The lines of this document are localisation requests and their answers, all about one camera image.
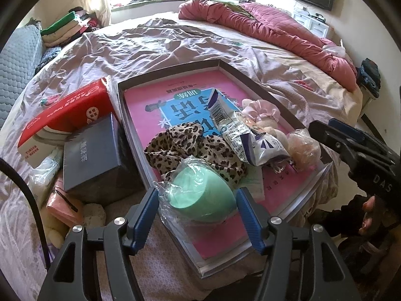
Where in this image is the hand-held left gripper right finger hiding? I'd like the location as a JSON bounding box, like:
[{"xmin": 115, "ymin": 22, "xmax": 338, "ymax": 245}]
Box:
[{"xmin": 236, "ymin": 187, "xmax": 361, "ymax": 301}]

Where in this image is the dark shallow tray box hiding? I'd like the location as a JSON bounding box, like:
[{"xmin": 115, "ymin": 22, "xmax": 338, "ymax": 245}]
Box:
[{"xmin": 117, "ymin": 59, "xmax": 334, "ymax": 280}]

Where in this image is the beige folded blanket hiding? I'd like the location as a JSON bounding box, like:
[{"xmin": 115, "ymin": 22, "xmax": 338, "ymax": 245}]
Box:
[{"xmin": 42, "ymin": 22, "xmax": 84, "ymax": 47}]

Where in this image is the pink scrunchie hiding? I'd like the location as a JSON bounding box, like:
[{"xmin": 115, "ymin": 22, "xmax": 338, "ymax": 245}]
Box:
[{"xmin": 241, "ymin": 99, "xmax": 284, "ymax": 129}]

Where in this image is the pink tissue packet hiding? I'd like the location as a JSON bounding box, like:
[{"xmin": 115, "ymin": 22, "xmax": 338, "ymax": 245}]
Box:
[{"xmin": 46, "ymin": 177, "xmax": 85, "ymax": 228}]

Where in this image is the dark grey box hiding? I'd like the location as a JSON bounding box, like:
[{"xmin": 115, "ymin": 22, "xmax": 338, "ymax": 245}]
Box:
[{"xmin": 63, "ymin": 112, "xmax": 126, "ymax": 195}]

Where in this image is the dark blue knitted blanket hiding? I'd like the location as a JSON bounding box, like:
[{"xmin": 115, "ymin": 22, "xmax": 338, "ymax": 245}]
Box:
[{"xmin": 34, "ymin": 46, "xmax": 62, "ymax": 74}]

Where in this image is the person's right hand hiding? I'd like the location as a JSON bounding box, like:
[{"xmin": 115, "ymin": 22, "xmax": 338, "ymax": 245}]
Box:
[{"xmin": 360, "ymin": 196, "xmax": 377, "ymax": 236}]

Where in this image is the grey quilted headboard cover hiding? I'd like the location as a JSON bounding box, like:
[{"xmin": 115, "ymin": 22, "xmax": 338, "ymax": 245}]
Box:
[{"xmin": 0, "ymin": 25, "xmax": 44, "ymax": 132}]

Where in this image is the bed with beige sheet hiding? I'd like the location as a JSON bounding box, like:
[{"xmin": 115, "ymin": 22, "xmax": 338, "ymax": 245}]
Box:
[{"xmin": 0, "ymin": 9, "xmax": 365, "ymax": 301}]

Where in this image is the leopard print cloth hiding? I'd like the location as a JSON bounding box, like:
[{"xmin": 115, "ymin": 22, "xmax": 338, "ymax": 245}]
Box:
[{"xmin": 144, "ymin": 123, "xmax": 248, "ymax": 190}]

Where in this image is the white plastic bag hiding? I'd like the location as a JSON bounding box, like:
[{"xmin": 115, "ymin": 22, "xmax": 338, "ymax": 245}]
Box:
[{"xmin": 323, "ymin": 42, "xmax": 347, "ymax": 59}]

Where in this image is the pale green wipes pack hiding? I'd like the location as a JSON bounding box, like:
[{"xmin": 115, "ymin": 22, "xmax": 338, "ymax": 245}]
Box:
[{"xmin": 30, "ymin": 149, "xmax": 65, "ymax": 207}]

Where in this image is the pink quilt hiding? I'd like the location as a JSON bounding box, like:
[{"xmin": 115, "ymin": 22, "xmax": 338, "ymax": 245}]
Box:
[{"xmin": 178, "ymin": 0, "xmax": 358, "ymax": 93}]

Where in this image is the green bowl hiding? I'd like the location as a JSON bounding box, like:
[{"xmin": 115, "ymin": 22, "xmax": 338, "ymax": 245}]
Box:
[{"xmin": 153, "ymin": 158, "xmax": 239, "ymax": 226}]

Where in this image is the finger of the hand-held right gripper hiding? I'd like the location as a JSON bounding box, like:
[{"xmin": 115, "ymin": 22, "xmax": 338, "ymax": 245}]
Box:
[
  {"xmin": 328, "ymin": 118, "xmax": 393, "ymax": 156},
  {"xmin": 309, "ymin": 121, "xmax": 393, "ymax": 170}
]

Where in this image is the black cable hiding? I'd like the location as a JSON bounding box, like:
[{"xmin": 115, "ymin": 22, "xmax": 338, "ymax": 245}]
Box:
[{"xmin": 0, "ymin": 158, "xmax": 51, "ymax": 267}]

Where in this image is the white drawer cabinet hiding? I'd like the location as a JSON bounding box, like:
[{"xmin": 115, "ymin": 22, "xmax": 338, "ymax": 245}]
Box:
[{"xmin": 293, "ymin": 0, "xmax": 329, "ymax": 36}]

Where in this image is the green folded blanket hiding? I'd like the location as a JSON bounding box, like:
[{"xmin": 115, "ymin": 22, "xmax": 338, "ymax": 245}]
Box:
[{"xmin": 41, "ymin": 11, "xmax": 76, "ymax": 36}]

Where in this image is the red and white tissue box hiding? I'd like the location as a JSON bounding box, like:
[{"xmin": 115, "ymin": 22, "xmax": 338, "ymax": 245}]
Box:
[{"xmin": 17, "ymin": 76, "xmax": 115, "ymax": 169}]

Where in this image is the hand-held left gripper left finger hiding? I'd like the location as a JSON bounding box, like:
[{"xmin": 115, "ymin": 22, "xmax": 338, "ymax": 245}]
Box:
[{"xmin": 38, "ymin": 187, "xmax": 160, "ymax": 301}]

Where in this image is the pile of dark clothes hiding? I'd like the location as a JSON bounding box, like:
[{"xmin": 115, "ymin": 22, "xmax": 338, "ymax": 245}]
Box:
[{"xmin": 357, "ymin": 58, "xmax": 381, "ymax": 96}]

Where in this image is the white and purple snack packet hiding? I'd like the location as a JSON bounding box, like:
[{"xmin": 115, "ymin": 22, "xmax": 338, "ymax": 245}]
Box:
[{"xmin": 208, "ymin": 88, "xmax": 292, "ymax": 167}]

